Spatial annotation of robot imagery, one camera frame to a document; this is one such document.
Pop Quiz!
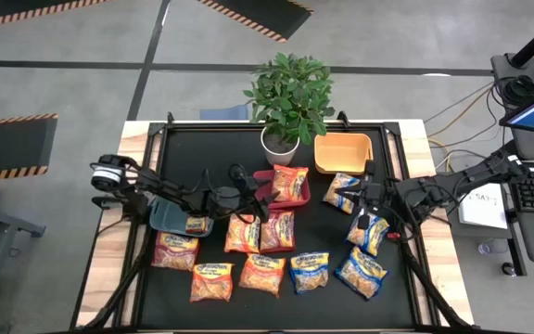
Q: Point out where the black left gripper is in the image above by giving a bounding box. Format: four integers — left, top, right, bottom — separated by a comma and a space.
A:
207, 184, 281, 224

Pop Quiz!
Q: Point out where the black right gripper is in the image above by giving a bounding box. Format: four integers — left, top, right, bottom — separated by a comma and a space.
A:
340, 178, 399, 213

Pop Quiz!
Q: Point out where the blue Maruchan ramen pack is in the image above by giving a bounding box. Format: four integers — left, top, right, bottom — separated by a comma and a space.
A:
334, 245, 389, 302
288, 251, 331, 295
322, 172, 362, 215
344, 211, 391, 258

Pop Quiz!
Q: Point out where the red Maruchan ramen pack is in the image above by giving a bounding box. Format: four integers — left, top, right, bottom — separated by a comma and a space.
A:
259, 209, 297, 254
184, 215, 210, 235
150, 230, 201, 273

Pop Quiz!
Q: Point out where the orange Maruchan ramen pack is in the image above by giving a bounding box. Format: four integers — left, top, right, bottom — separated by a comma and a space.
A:
189, 262, 235, 303
271, 164, 310, 204
237, 252, 287, 299
223, 212, 262, 255

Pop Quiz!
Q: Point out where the red plastic bin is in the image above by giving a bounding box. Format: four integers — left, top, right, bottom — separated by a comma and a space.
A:
251, 168, 312, 211

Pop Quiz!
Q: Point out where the blue-grey plastic bin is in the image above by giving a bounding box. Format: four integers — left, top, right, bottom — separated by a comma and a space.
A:
148, 197, 215, 238

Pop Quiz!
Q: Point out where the yellow plastic bin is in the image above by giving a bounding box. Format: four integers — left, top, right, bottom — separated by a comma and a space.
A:
313, 132, 374, 176

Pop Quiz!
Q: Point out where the white plant pot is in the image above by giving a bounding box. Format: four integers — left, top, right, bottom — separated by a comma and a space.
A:
260, 125, 301, 169

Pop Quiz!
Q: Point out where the black table mat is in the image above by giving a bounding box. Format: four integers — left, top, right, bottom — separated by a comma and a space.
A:
137, 127, 416, 330

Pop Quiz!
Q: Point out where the blue chair seat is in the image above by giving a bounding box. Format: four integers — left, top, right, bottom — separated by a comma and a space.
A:
198, 103, 250, 122

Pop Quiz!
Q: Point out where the green leafy artificial plant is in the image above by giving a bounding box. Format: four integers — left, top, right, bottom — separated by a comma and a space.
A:
242, 51, 337, 147

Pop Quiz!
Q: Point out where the white note board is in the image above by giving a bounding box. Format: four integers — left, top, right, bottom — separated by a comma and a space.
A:
456, 182, 510, 231

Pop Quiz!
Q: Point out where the clear plastic bottle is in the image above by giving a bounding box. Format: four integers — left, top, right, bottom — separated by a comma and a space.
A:
477, 238, 509, 257

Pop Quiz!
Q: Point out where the black hazard-striped floor mat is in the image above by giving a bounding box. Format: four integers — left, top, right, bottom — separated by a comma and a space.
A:
0, 112, 59, 182
0, 0, 113, 31
196, 0, 315, 45

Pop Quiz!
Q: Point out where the grey stand base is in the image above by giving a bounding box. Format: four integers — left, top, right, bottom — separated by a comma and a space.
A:
489, 52, 534, 111

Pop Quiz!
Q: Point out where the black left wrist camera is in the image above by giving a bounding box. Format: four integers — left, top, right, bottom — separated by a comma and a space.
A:
228, 162, 260, 190

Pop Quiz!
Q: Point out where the yellow floor cable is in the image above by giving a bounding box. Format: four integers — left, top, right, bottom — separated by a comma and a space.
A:
426, 86, 498, 171

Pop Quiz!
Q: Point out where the coiled black cable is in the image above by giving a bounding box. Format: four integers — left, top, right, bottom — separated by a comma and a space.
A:
500, 73, 534, 107

